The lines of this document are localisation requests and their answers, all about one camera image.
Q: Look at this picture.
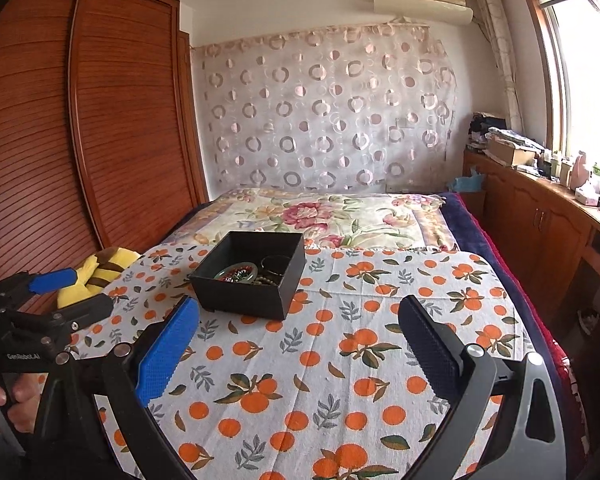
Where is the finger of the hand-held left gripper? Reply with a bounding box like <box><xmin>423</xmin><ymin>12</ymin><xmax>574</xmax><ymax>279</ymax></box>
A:
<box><xmin>10</xmin><ymin>296</ymin><xmax>115</xmax><ymax>334</ymax></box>
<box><xmin>0</xmin><ymin>268</ymin><xmax>79</xmax><ymax>302</ymax></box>

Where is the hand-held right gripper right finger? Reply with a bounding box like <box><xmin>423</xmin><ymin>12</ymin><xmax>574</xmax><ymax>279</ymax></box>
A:
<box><xmin>397</xmin><ymin>295</ymin><xmax>566</xmax><ymax>480</ymax></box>

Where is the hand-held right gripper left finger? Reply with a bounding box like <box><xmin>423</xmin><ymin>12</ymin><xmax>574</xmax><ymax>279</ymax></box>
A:
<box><xmin>35</xmin><ymin>295</ymin><xmax>201</xmax><ymax>480</ymax></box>

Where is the black box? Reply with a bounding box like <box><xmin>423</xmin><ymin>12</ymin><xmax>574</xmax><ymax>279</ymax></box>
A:
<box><xmin>189</xmin><ymin>231</ymin><xmax>307</xmax><ymax>322</ymax></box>

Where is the pale green jade bangle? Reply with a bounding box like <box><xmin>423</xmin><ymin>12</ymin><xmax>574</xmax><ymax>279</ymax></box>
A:
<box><xmin>216</xmin><ymin>262</ymin><xmax>259</xmax><ymax>284</ymax></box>

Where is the silver metal bangle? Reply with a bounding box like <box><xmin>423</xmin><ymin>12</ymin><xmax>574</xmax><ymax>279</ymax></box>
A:
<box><xmin>260</xmin><ymin>254</ymin><xmax>294</xmax><ymax>277</ymax></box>

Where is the yellow and brown plush toy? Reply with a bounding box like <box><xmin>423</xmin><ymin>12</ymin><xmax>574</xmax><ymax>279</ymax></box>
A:
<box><xmin>57</xmin><ymin>246</ymin><xmax>142</xmax><ymax>309</ymax></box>

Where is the orange fruit print cloth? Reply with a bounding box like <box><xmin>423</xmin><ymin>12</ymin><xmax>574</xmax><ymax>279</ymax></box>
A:
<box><xmin>67</xmin><ymin>242</ymin><xmax>537</xmax><ymax>480</ymax></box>

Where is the dark blue blanket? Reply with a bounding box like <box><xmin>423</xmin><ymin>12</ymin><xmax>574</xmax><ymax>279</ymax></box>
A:
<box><xmin>439</xmin><ymin>192</ymin><xmax>567</xmax><ymax>403</ymax></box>

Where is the brown wooden slatted wardrobe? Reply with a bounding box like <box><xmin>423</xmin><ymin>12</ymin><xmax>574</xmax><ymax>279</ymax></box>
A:
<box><xmin>0</xmin><ymin>0</ymin><xmax>211</xmax><ymax>291</ymax></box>

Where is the wooden side cabinet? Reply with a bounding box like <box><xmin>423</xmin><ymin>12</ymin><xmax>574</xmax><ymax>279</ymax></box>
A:
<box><xmin>462</xmin><ymin>150</ymin><xmax>600</xmax><ymax>361</ymax></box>

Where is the floral blanket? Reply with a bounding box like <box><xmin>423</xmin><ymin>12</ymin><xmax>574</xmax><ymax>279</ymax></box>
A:
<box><xmin>172</xmin><ymin>187</ymin><xmax>462</xmax><ymax>254</ymax></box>

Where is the cardboard box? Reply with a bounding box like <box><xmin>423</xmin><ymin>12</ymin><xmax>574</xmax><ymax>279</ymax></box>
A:
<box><xmin>487</xmin><ymin>137</ymin><xmax>539</xmax><ymax>169</ymax></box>

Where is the white tissue box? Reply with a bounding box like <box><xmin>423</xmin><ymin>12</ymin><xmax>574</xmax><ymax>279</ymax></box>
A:
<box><xmin>574</xmin><ymin>182</ymin><xmax>600</xmax><ymax>206</ymax></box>

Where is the pile of folded clothes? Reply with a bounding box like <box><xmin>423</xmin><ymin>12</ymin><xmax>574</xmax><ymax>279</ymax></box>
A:
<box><xmin>467</xmin><ymin>112</ymin><xmax>509</xmax><ymax>152</ymax></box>

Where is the sheer circle pattern curtain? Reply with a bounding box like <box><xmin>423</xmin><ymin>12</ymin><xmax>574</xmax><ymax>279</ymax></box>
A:
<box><xmin>190</xmin><ymin>22</ymin><xmax>459</xmax><ymax>197</ymax></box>

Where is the tied patterned window curtain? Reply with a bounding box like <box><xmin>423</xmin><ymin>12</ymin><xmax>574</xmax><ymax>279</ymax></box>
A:
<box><xmin>471</xmin><ymin>0</ymin><xmax>527</xmax><ymax>135</ymax></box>

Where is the window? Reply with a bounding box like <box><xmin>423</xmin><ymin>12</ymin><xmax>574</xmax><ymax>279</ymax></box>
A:
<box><xmin>515</xmin><ymin>0</ymin><xmax>600</xmax><ymax>183</ymax></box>

